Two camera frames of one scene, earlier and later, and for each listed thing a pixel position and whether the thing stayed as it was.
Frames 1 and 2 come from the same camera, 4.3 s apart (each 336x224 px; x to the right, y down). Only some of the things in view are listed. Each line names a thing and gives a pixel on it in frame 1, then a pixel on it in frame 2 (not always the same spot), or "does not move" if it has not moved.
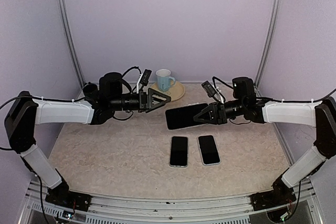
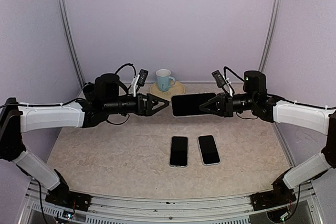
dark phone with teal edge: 183,117 to 188,104
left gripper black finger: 152,107 to 149,105
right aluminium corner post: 272,28 does not move
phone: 209,150 does not move
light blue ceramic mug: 164,81 does not move
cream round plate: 175,92 does not move
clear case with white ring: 183,117 to 188,105
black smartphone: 209,149 does not move
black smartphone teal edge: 179,153 does not move
